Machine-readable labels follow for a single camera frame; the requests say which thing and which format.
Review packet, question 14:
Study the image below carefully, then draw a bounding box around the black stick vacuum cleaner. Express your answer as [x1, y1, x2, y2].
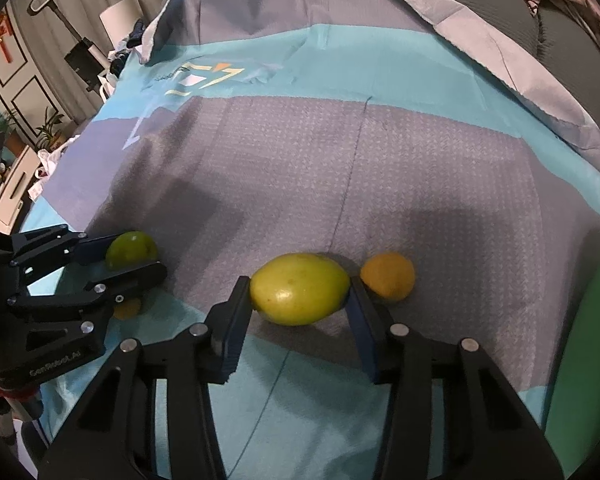
[27, 0, 106, 92]

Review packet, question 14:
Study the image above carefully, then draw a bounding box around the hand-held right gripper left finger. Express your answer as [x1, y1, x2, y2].
[37, 276, 253, 480]

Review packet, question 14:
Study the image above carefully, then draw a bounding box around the small yellow fruit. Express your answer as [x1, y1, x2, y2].
[360, 252, 416, 302]
[113, 297, 142, 321]

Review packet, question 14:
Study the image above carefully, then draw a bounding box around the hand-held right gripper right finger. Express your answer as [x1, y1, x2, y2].
[346, 280, 566, 480]

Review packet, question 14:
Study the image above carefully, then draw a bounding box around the dark clothes pile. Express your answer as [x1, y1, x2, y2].
[97, 19, 147, 96]

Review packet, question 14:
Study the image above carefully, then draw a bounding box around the pink garment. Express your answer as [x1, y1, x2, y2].
[467, 0, 600, 59]

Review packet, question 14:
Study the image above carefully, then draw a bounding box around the blue grey striped blanket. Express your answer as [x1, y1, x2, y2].
[17, 0, 600, 480]

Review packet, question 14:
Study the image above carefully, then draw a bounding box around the green mango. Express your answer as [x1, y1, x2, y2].
[105, 231, 159, 271]

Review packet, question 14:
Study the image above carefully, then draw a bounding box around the white plastic bag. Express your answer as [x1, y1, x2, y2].
[36, 135, 81, 181]

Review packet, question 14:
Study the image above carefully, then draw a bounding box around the green plastic bowl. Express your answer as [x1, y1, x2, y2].
[544, 255, 600, 461]

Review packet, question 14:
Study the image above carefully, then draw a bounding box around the red wall ornament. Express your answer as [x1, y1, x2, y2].
[0, 10, 15, 63]

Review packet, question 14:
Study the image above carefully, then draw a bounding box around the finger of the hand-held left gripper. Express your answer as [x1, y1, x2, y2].
[9, 226, 115, 283]
[6, 259, 169, 333]

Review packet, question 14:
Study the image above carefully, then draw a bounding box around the white cabinet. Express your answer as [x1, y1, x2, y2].
[0, 145, 43, 228]

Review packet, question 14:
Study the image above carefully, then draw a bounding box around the yellow-green mango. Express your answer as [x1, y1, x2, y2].
[249, 253, 352, 326]

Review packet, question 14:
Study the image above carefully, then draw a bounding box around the potted plant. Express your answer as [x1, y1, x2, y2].
[32, 107, 66, 151]

